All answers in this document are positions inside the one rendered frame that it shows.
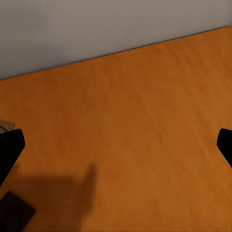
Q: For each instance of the mousetrap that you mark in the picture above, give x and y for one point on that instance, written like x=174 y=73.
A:
x=15 y=213
x=6 y=126

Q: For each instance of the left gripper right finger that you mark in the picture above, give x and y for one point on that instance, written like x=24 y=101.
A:
x=224 y=143

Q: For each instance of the cabinet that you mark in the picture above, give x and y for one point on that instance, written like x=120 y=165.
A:
x=126 y=142

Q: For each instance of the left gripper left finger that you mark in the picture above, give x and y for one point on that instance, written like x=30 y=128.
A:
x=12 y=144

